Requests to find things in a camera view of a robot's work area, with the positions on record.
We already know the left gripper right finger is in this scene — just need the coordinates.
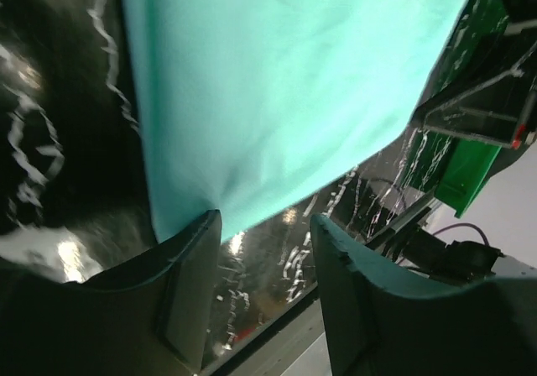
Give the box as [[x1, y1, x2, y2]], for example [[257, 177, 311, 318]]
[[309, 214, 496, 376]]

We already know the green plastic bin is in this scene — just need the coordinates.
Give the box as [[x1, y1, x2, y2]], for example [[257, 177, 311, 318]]
[[431, 0, 511, 220]]

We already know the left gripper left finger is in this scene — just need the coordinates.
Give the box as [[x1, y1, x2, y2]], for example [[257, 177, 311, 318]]
[[79, 208, 223, 376]]

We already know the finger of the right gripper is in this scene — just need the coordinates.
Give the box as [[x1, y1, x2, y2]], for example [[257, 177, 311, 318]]
[[413, 28, 536, 149]]

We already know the turquoise t shirt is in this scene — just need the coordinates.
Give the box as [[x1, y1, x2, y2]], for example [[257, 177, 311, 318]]
[[123, 0, 467, 242]]

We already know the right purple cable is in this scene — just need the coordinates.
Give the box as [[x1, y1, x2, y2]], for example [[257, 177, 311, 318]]
[[431, 222, 492, 247]]

